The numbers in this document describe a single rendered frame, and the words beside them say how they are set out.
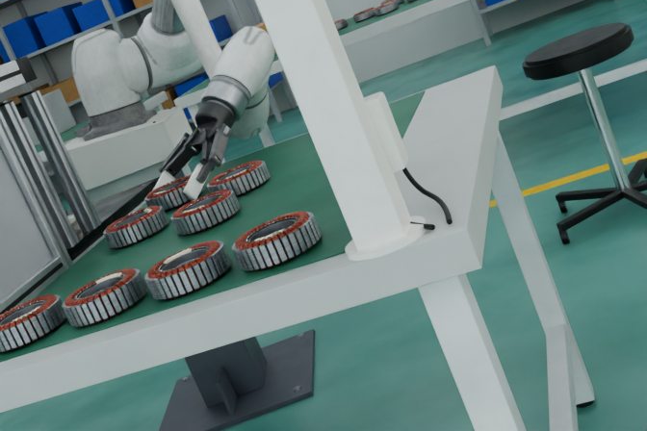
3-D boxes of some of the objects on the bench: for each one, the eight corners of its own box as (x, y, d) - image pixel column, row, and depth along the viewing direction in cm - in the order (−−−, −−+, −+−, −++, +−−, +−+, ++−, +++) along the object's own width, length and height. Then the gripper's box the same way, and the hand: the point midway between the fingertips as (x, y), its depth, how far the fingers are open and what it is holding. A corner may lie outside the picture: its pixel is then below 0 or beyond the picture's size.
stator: (182, 193, 201) (175, 177, 201) (216, 188, 193) (208, 169, 192) (141, 217, 194) (133, 200, 193) (173, 212, 186) (165, 193, 185)
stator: (116, 254, 169) (107, 234, 169) (106, 246, 180) (97, 227, 179) (176, 225, 173) (168, 206, 172) (162, 219, 183) (154, 201, 182)
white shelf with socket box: (243, 227, 152) (118, -60, 143) (474, 149, 142) (356, -165, 132) (165, 323, 119) (-4, -40, 110) (457, 232, 109) (299, -179, 99)
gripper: (268, 113, 196) (220, 205, 186) (197, 131, 213) (151, 216, 203) (242, 88, 192) (192, 182, 182) (172, 109, 209) (124, 195, 199)
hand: (175, 192), depth 193 cm, fingers closed on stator, 11 cm apart
